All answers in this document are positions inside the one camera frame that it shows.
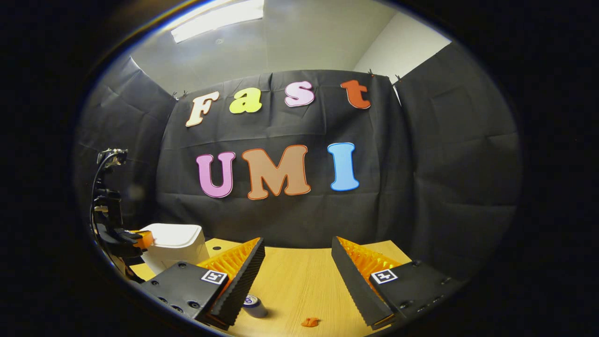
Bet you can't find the white desktop garbage bin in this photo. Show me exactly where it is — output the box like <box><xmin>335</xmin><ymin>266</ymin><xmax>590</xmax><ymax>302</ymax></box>
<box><xmin>139</xmin><ymin>223</ymin><xmax>210</xmax><ymax>275</ymax></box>

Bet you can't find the wooden desktop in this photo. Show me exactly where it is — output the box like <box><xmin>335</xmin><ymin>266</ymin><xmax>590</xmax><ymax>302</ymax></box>
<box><xmin>129</xmin><ymin>238</ymin><xmax>412</xmax><ymax>337</ymax></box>

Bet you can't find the black backdrop cloth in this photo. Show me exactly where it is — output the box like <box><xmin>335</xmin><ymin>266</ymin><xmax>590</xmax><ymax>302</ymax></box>
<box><xmin>74</xmin><ymin>42</ymin><xmax>522</xmax><ymax>281</ymax></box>

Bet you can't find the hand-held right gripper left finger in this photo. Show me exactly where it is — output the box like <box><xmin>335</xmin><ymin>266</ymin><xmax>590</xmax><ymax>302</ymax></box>
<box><xmin>140</xmin><ymin>237</ymin><xmax>266</xmax><ymax>331</ymax></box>

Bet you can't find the ceiling light panel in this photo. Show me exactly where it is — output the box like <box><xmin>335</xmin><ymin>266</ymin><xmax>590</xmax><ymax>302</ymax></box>
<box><xmin>171</xmin><ymin>0</ymin><xmax>265</xmax><ymax>44</ymax></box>

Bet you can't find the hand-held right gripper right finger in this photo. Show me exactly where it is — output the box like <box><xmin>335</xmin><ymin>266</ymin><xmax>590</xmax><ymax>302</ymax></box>
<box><xmin>332</xmin><ymin>236</ymin><xmax>468</xmax><ymax>330</ymax></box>

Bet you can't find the blue pop can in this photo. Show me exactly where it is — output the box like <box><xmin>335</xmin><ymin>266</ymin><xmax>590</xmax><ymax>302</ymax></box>
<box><xmin>242</xmin><ymin>294</ymin><xmax>269</xmax><ymax>319</ymax></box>

